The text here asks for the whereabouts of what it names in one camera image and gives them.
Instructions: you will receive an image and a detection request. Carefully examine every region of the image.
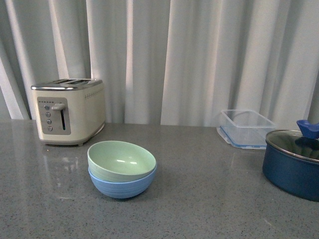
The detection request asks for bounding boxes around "light green bowl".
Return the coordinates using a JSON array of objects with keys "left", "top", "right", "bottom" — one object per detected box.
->
[{"left": 87, "top": 140, "right": 157, "bottom": 182}]

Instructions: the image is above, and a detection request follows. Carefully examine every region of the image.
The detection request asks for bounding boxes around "light blue bowl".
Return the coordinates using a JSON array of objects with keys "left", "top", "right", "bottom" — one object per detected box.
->
[{"left": 88, "top": 165, "right": 158, "bottom": 199}]

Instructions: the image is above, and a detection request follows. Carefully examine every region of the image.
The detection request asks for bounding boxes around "white curtain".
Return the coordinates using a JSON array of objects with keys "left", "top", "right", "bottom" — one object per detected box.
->
[{"left": 0, "top": 0, "right": 319, "bottom": 129}]

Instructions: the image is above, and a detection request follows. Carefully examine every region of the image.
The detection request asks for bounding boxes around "clear plastic food container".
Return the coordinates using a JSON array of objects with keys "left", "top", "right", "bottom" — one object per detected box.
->
[{"left": 217, "top": 110, "right": 276, "bottom": 149}]

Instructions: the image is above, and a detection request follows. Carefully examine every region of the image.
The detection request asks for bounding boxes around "cream toaster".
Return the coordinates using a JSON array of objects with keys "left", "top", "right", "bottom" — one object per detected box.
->
[{"left": 31, "top": 79, "right": 106, "bottom": 145}]

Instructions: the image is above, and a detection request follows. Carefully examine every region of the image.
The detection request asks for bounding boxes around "blue saucepan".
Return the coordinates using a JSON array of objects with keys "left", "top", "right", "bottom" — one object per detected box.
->
[{"left": 262, "top": 144, "right": 319, "bottom": 202}]

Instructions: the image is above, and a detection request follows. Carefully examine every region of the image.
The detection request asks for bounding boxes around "glass lid blue knob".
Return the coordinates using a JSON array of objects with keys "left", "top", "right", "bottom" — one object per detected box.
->
[{"left": 266, "top": 119, "right": 319, "bottom": 163}]

